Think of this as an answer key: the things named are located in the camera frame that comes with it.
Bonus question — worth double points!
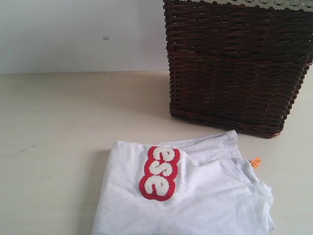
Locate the white shirt with red lettering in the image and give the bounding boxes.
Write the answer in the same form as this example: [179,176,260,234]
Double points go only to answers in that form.
[92,131,275,235]

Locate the brown wicker laundry basket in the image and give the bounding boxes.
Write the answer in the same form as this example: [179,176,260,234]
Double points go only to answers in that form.
[163,0,313,139]

